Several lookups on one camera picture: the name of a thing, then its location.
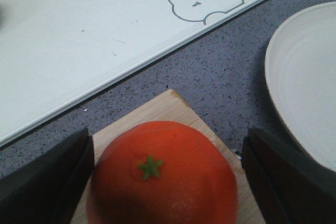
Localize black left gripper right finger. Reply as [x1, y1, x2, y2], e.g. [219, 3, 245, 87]
[241, 129, 335, 223]

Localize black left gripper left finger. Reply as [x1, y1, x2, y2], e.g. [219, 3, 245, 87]
[1, 129, 94, 223]

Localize beige round plate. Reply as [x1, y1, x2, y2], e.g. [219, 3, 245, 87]
[265, 2, 335, 170]

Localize orange tangerine fruit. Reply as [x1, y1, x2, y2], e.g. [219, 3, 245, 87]
[87, 121, 238, 223]

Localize cream rectangular bear tray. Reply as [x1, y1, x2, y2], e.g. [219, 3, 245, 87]
[1, 0, 263, 145]

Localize wooden cutting board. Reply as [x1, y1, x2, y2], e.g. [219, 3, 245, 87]
[70, 89, 266, 224]

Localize metal cutting board handle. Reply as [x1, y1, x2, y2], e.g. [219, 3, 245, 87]
[232, 149, 242, 160]

